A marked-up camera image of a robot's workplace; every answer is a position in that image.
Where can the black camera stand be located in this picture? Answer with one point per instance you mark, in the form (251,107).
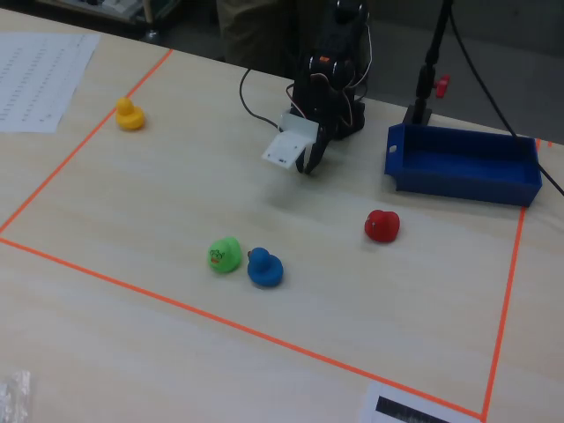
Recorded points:
(425,83)

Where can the white paper with black print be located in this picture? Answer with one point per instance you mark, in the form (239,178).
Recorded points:
(396,407)

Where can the clear plastic bag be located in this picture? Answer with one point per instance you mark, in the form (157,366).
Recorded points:
(13,396)

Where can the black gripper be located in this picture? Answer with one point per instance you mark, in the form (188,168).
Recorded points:
(320,143)

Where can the green rubber duck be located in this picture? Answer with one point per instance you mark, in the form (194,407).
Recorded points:
(224,255)

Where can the blue snack bag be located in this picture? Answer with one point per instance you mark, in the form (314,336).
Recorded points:
(264,269)

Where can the orange tape strip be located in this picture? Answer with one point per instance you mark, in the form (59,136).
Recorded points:
(88,136)
(220,319)
(506,299)

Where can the red clamp knob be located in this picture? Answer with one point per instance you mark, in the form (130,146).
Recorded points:
(443,86)

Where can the white printed paper sheet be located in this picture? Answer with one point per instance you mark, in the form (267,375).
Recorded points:
(35,79)

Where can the blue plastic box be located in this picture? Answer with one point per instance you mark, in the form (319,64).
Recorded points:
(462,169)

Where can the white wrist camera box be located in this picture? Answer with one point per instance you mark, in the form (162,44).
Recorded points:
(288,143)

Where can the yellow rubber duck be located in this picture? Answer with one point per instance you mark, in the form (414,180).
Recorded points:
(129,115)

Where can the background shelf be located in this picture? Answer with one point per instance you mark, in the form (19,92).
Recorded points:
(123,11)

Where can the person's legs in trousers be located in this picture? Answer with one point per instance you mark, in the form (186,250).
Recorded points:
(251,31)

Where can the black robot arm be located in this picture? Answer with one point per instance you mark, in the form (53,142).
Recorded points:
(343,26)

